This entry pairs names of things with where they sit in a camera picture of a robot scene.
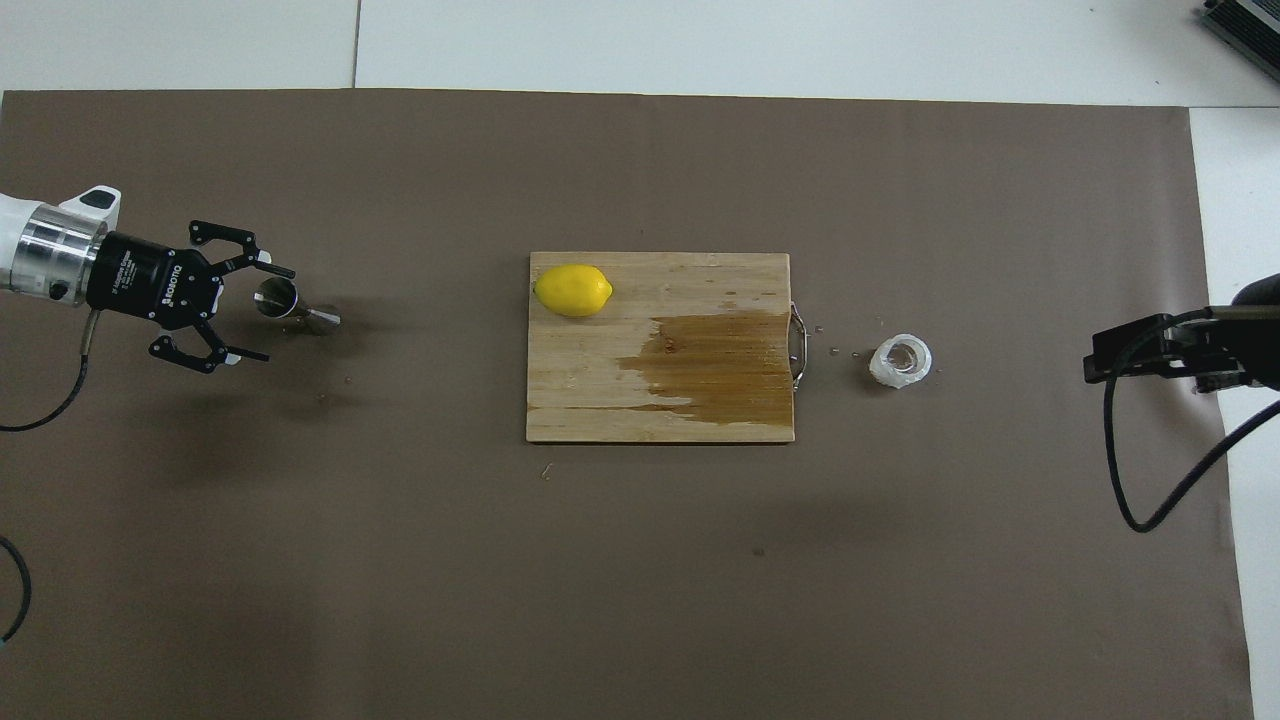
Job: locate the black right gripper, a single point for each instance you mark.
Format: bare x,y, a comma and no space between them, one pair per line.
1210,340

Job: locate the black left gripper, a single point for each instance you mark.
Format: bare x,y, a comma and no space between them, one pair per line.
150,282

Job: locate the steel double jigger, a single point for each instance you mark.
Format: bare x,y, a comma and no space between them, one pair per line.
300,310

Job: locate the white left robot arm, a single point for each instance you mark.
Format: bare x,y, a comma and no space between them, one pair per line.
50,255

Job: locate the brown table mat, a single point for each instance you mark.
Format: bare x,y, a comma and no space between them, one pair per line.
400,560

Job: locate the black finned device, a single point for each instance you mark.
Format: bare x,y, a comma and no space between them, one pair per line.
1250,25

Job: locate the yellow lemon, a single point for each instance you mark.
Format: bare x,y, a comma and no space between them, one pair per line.
572,291

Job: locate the wooden cutting board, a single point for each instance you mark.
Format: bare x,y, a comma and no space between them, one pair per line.
600,380

